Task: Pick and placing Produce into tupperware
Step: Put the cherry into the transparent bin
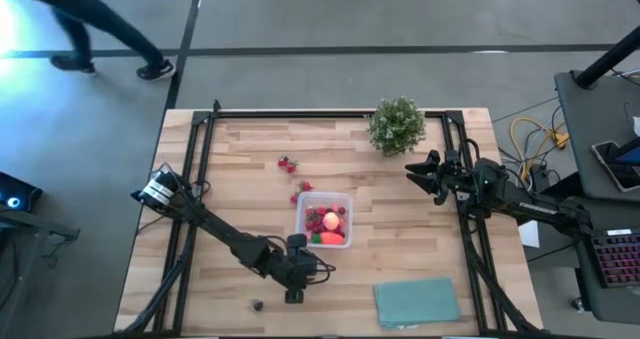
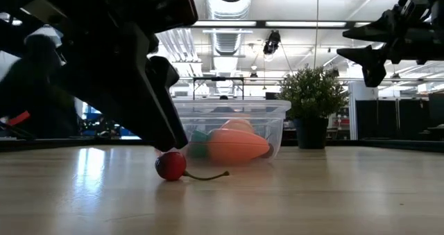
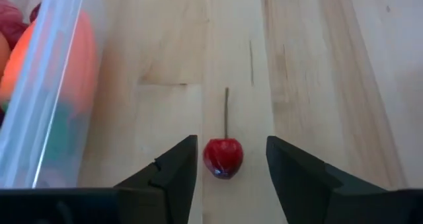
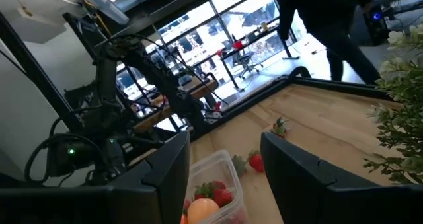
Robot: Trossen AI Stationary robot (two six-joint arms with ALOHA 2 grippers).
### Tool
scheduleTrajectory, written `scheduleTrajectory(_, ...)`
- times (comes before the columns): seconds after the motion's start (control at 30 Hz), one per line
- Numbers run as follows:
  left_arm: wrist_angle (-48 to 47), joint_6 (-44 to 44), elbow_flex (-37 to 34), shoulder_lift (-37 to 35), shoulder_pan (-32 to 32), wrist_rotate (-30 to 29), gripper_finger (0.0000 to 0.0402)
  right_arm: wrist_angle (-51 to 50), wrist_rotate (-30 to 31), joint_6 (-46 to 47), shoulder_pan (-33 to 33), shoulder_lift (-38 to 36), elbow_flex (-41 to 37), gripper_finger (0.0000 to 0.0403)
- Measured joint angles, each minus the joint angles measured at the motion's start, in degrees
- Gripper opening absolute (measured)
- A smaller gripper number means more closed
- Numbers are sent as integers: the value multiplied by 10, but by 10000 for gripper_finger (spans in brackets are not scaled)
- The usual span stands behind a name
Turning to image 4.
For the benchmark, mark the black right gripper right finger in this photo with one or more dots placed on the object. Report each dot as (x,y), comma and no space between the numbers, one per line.
(314,201)

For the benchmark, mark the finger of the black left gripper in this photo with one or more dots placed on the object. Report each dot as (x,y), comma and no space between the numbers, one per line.
(142,142)

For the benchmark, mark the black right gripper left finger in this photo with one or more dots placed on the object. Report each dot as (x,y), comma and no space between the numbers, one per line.
(148,201)

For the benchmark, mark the pink orange toy peach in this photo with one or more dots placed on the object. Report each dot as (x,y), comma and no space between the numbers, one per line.
(201,212)

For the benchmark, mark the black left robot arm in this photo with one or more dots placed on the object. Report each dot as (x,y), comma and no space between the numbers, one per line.
(105,85)

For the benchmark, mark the clear plastic tupperware container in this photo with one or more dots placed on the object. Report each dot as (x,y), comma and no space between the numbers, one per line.
(211,164)

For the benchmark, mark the green potted plant black pot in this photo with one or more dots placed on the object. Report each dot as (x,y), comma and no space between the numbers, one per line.
(400,125)

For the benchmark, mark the grey office chair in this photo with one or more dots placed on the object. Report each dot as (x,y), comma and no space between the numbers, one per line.
(248,60)

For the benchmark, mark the small red container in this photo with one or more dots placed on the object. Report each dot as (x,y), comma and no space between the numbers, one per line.
(238,45)

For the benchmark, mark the white ceiling light fixture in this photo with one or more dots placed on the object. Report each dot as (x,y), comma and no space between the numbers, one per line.
(109,2)

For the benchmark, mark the black desk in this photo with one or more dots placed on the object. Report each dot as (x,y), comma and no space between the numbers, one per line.
(251,44)

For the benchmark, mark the black computer with blue light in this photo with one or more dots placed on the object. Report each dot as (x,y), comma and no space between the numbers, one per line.
(375,29)

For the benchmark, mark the person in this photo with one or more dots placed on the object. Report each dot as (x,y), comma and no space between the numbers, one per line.
(330,19)

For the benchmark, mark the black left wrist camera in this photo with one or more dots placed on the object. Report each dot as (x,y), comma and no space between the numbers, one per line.
(76,159)

